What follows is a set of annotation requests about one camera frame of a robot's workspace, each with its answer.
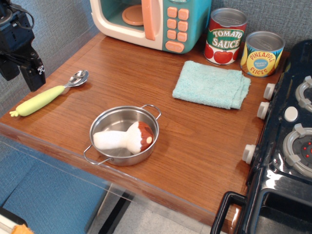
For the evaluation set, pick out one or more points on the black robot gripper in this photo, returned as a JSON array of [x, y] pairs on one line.
[[16, 36]]

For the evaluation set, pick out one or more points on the white stove knob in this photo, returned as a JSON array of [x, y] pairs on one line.
[[262, 110], [248, 153], [269, 90]]

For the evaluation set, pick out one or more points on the black toy stove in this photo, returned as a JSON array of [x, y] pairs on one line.
[[278, 198]]

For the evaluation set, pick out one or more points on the light blue cloth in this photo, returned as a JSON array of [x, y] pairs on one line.
[[212, 86]]

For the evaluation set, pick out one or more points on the pineapple slices can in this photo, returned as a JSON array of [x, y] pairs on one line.
[[262, 53]]

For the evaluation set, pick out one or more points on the grey front stove burner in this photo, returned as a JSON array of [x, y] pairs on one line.
[[297, 149]]

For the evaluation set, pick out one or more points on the white stove knob top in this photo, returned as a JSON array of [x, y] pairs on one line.
[[269, 90]]

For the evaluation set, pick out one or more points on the white round stove button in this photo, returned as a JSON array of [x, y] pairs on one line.
[[291, 114]]

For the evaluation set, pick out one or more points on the small steel pot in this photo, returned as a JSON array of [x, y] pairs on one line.
[[120, 119]]

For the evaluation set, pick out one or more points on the white stove knob middle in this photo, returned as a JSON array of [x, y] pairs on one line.
[[262, 110]]

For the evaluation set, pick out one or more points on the plush mushroom toy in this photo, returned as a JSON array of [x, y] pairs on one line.
[[136, 139]]

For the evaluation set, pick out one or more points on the orange microwave turntable plate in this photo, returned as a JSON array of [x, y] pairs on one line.
[[133, 15]]

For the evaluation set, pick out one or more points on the orange fuzzy object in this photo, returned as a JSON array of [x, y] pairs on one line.
[[21, 229]]

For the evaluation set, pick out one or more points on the teal toy microwave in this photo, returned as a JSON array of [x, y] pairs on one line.
[[168, 25]]

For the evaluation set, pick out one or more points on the tomato sauce can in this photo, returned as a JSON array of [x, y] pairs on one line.
[[225, 33]]

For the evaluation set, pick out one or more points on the white stove knob bottom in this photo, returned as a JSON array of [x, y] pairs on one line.
[[248, 153]]

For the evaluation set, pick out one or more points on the spoon with green handle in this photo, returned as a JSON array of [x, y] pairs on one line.
[[39, 101]]

